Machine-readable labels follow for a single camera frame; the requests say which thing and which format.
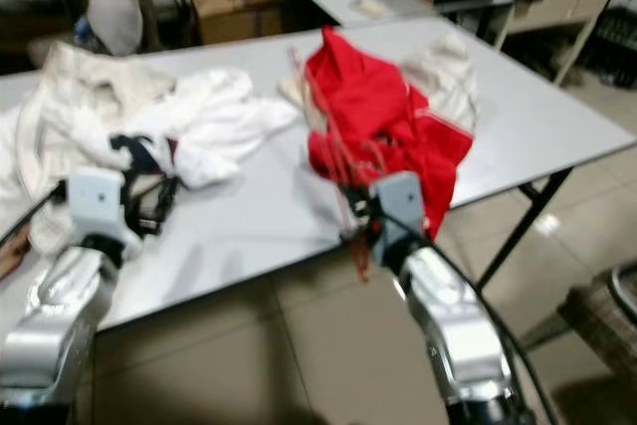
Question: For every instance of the cream trousers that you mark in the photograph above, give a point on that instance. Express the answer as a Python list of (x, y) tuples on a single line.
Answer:
[(448, 72)]

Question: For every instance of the red plastic hanger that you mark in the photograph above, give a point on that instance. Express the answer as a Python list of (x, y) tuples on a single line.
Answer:
[(358, 261)]

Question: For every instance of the brown cardboard box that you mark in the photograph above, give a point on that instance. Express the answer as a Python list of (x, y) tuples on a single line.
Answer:
[(234, 15)]

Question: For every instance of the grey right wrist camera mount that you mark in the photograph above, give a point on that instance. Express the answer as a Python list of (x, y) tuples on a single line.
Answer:
[(398, 211)]

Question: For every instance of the white shirt black print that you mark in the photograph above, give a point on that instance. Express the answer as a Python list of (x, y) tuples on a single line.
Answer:
[(219, 116)]

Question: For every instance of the grey white cushion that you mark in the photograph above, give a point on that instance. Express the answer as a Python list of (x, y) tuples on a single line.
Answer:
[(114, 12)]

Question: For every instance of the brown woven stool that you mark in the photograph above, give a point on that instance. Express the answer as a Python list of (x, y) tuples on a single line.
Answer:
[(602, 320)]

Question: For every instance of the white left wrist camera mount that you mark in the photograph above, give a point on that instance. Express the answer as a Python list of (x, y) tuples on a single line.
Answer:
[(97, 201)]

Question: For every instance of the cream denim jacket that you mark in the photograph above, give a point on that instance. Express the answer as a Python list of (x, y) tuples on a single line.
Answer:
[(60, 136)]

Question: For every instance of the beige plaid garment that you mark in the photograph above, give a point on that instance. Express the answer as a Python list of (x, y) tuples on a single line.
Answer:
[(12, 256)]

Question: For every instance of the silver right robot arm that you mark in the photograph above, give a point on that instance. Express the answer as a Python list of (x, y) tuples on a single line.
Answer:
[(458, 335)]

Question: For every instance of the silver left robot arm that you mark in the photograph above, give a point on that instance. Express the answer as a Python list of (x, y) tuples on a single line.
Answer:
[(60, 325)]

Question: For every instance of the red polo white trim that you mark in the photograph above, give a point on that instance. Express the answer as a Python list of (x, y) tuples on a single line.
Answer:
[(378, 116)]

